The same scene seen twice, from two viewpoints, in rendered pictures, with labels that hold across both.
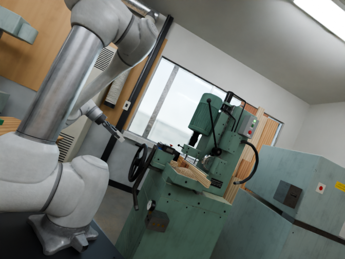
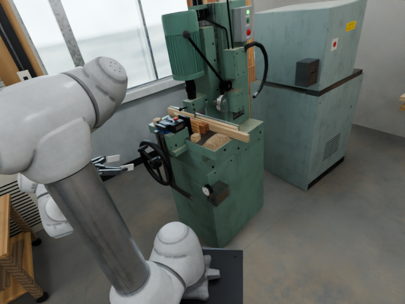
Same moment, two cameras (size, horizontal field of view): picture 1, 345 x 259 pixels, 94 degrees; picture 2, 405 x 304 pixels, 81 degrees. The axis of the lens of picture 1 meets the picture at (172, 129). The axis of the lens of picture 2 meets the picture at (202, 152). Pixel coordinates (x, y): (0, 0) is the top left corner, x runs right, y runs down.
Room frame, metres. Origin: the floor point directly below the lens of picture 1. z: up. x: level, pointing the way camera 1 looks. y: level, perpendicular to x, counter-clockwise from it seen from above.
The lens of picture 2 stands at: (0.04, 0.28, 1.53)
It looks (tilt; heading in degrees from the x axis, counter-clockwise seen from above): 32 degrees down; 339
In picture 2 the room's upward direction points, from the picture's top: 9 degrees counter-clockwise
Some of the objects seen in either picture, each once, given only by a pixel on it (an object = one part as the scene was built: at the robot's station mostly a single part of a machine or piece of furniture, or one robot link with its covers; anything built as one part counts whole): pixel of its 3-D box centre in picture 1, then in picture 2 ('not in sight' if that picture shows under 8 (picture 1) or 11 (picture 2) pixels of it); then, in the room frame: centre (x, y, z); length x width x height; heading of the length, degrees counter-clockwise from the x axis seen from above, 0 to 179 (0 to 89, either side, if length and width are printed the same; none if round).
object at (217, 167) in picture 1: (216, 166); (234, 100); (1.20, -0.42, 1.02); 0.09 x 0.07 x 0.12; 19
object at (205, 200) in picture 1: (187, 186); (212, 136); (1.33, -0.31, 0.76); 0.57 x 0.45 x 0.09; 109
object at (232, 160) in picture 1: (222, 149); (223, 69); (1.38, -0.46, 1.16); 0.22 x 0.22 x 0.72; 19
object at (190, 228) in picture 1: (166, 232); (217, 181); (1.33, -0.30, 0.36); 0.58 x 0.45 x 0.71; 109
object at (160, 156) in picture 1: (161, 155); (172, 136); (1.22, -0.01, 0.91); 0.15 x 0.14 x 0.09; 19
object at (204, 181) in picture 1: (187, 167); (206, 125); (1.20, -0.22, 0.92); 0.60 x 0.02 x 0.04; 19
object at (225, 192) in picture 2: (156, 220); (217, 193); (0.99, -0.14, 0.58); 0.12 x 0.08 x 0.08; 109
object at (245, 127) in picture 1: (248, 127); (243, 24); (1.26, -0.54, 1.40); 0.10 x 0.06 x 0.16; 109
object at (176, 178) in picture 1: (168, 165); (184, 136); (1.25, -0.09, 0.87); 0.61 x 0.30 x 0.06; 19
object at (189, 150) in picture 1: (190, 152); (196, 104); (1.29, -0.21, 1.03); 0.14 x 0.07 x 0.09; 109
